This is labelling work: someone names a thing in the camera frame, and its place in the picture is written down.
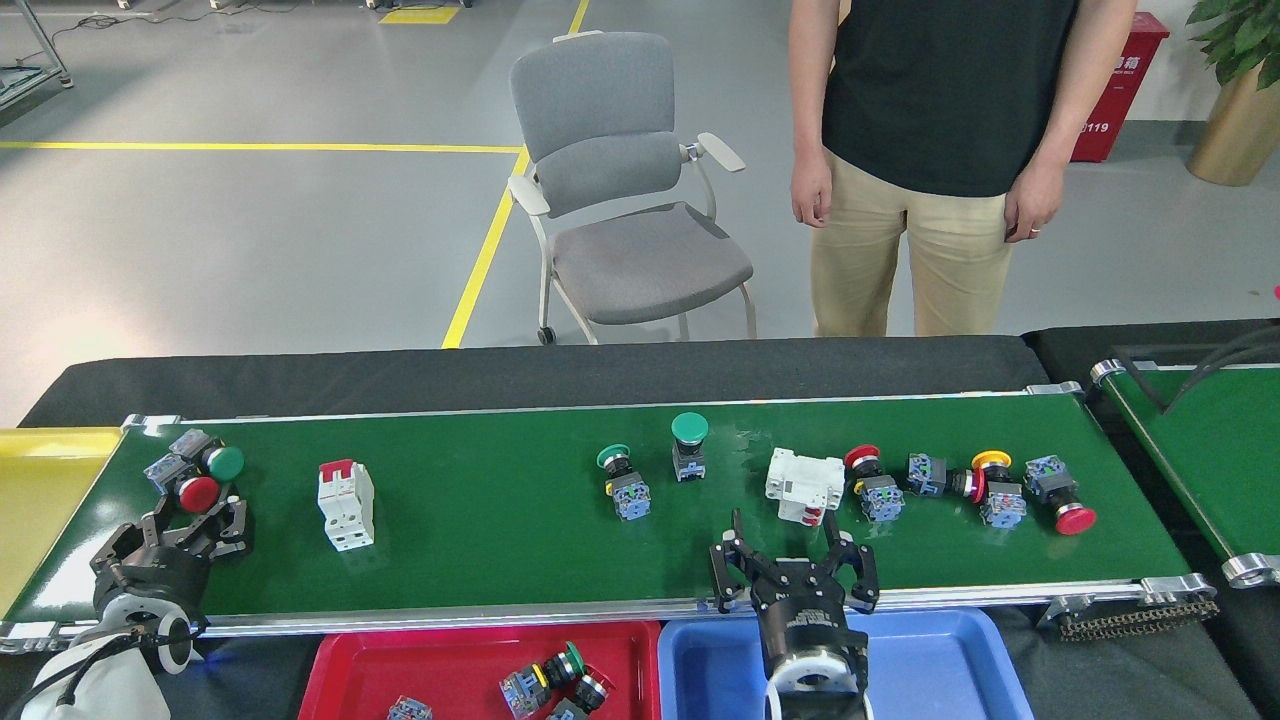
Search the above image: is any wide green conveyor belt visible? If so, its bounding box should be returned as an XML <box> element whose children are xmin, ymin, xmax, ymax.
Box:
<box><xmin>0</xmin><ymin>380</ymin><xmax>1221</xmax><ymax>656</ymax></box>

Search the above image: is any green push button switch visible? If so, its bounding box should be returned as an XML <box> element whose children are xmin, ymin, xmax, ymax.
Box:
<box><xmin>170</xmin><ymin>428</ymin><xmax>246</xmax><ymax>484</ymax></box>
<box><xmin>498</xmin><ymin>641</ymin><xmax>587</xmax><ymax>720</ymax></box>
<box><xmin>596</xmin><ymin>443</ymin><xmax>653</xmax><ymax>523</ymax></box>
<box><xmin>670</xmin><ymin>412</ymin><xmax>711</xmax><ymax>484</ymax></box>

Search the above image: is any person's right hand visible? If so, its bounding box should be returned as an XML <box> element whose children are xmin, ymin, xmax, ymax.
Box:
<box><xmin>790</xmin><ymin>152</ymin><xmax>834</xmax><ymax>229</ymax></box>

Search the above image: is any narrow green conveyor belt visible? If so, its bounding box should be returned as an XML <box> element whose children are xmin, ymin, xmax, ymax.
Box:
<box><xmin>1090</xmin><ymin>358</ymin><xmax>1280</xmax><ymax>591</ymax></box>

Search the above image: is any black guide bar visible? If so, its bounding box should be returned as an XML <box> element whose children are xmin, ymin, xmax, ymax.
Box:
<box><xmin>1110</xmin><ymin>345</ymin><xmax>1171</xmax><ymax>414</ymax></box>

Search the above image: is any red fire equipment cabinet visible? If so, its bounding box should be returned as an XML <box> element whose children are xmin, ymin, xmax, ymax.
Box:
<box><xmin>1070</xmin><ymin>12</ymin><xmax>1171</xmax><ymax>164</ymax></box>

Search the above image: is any red plastic tray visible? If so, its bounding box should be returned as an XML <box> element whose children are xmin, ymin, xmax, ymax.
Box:
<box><xmin>298</xmin><ymin>620</ymin><xmax>661</xmax><ymax>720</ymax></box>

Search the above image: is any potted plant gold pot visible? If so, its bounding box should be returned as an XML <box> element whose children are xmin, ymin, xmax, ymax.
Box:
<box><xmin>1185</xmin><ymin>0</ymin><xmax>1280</xmax><ymax>188</ymax></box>

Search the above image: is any red push button switch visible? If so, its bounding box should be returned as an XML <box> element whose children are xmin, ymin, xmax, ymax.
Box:
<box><xmin>1024</xmin><ymin>454</ymin><xmax>1098</xmax><ymax>537</ymax></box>
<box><xmin>143</xmin><ymin>455</ymin><xmax>221</xmax><ymax>515</ymax></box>
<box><xmin>907</xmin><ymin>452</ymin><xmax>988</xmax><ymax>506</ymax></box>
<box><xmin>545</xmin><ymin>672</ymin><xmax>611</xmax><ymax>720</ymax></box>
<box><xmin>843</xmin><ymin>444</ymin><xmax>906</xmax><ymax>524</ymax></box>

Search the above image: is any person's left hand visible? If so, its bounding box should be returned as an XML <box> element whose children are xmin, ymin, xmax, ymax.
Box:
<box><xmin>1003</xmin><ymin>160</ymin><xmax>1067</xmax><ymax>244</ymax></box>

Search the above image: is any black table cloth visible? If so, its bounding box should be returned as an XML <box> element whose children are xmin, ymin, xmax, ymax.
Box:
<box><xmin>1022</xmin><ymin>320</ymin><xmax>1280</xmax><ymax>720</ymax></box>
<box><xmin>0</xmin><ymin>335</ymin><xmax>1261</xmax><ymax>720</ymax></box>

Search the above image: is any person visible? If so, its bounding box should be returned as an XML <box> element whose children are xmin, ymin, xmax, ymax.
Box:
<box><xmin>788</xmin><ymin>0</ymin><xmax>1141</xmax><ymax>338</ymax></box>

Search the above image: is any black drive chain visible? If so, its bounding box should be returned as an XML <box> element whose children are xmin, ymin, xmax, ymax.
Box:
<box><xmin>1058</xmin><ymin>598</ymin><xmax>1221</xmax><ymax>641</ymax></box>

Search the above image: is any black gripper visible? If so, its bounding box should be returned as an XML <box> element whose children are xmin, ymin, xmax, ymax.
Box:
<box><xmin>710</xmin><ymin>508</ymin><xmax>881</xmax><ymax>681</ymax></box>
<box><xmin>92</xmin><ymin>495</ymin><xmax>251</xmax><ymax>609</ymax></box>

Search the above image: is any black cable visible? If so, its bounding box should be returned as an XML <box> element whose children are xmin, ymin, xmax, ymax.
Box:
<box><xmin>1165</xmin><ymin>325</ymin><xmax>1280</xmax><ymax>413</ymax></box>
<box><xmin>1165</xmin><ymin>340</ymin><xmax>1280</xmax><ymax>414</ymax></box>

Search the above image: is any metal rack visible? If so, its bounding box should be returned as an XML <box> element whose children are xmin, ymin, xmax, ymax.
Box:
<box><xmin>0</xmin><ymin>0</ymin><xmax>73</xmax><ymax>106</ymax></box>

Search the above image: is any grey office chair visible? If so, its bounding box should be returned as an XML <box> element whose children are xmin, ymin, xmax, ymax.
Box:
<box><xmin>507</xmin><ymin>30</ymin><xmax>758</xmax><ymax>346</ymax></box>

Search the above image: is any yellow plastic bin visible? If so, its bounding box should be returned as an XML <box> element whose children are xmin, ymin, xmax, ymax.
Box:
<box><xmin>0</xmin><ymin>427</ymin><xmax>126</xmax><ymax>591</ymax></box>

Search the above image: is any white circuit breaker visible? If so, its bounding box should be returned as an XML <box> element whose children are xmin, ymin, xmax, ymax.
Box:
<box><xmin>317</xmin><ymin>459</ymin><xmax>376</xmax><ymax>553</ymax></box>
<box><xmin>765</xmin><ymin>447</ymin><xmax>847</xmax><ymax>528</ymax></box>

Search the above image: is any blue plastic tray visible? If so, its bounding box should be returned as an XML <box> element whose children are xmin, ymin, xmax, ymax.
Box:
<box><xmin>657</xmin><ymin>607</ymin><xmax>1036</xmax><ymax>720</ymax></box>

